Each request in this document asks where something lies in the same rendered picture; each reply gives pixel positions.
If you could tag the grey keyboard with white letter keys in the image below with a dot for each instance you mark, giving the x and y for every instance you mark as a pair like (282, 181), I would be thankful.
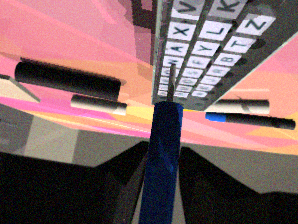
(216, 45)

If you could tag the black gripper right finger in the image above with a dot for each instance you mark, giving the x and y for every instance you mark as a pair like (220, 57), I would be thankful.
(210, 196)

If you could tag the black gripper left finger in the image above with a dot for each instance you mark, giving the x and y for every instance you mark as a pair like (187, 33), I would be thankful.
(54, 192)

